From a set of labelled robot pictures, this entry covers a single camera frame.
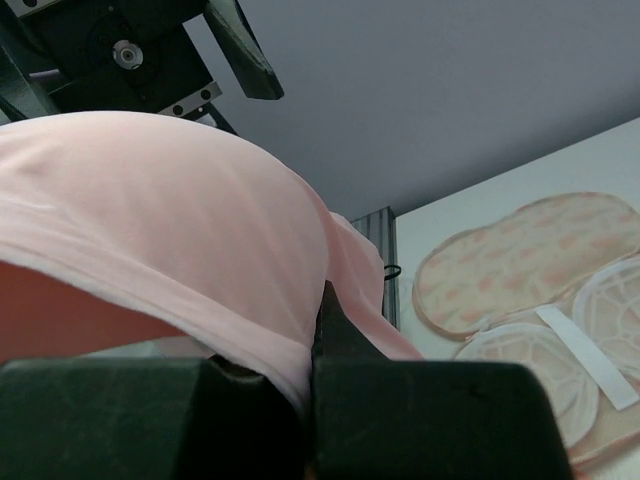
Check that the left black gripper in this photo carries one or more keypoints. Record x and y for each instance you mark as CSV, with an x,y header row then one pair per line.
x,y
136,55

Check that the pink bra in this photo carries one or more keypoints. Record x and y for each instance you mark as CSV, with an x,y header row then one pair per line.
x,y
120,228

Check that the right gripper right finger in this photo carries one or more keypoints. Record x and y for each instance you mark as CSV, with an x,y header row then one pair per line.
x,y
375,418

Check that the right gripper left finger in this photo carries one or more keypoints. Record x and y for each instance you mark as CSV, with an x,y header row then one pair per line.
x,y
98,418

